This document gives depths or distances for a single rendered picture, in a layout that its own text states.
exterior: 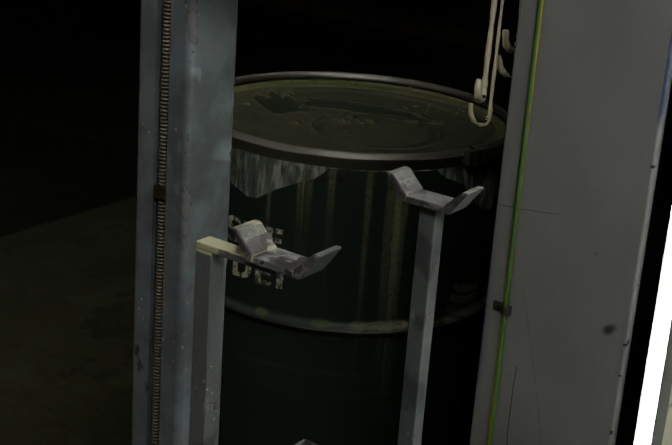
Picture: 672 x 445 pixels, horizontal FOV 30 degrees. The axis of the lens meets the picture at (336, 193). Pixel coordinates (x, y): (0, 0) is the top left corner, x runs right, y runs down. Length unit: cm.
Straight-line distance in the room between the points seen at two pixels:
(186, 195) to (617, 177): 53
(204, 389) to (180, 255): 14
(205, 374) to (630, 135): 59
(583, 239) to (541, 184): 8
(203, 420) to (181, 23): 31
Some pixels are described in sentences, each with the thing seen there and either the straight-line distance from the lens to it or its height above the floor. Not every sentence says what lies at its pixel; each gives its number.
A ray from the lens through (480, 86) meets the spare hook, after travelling 144.
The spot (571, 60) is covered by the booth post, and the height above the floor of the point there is 116.
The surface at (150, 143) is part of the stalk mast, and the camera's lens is 105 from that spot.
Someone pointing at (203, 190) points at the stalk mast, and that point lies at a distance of 105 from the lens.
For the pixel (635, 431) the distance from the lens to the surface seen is 148.
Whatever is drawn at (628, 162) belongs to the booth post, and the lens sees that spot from 137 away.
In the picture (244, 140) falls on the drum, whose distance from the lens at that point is 198.
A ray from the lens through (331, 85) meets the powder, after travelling 243.
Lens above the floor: 142
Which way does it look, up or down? 18 degrees down
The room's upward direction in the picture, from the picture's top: 4 degrees clockwise
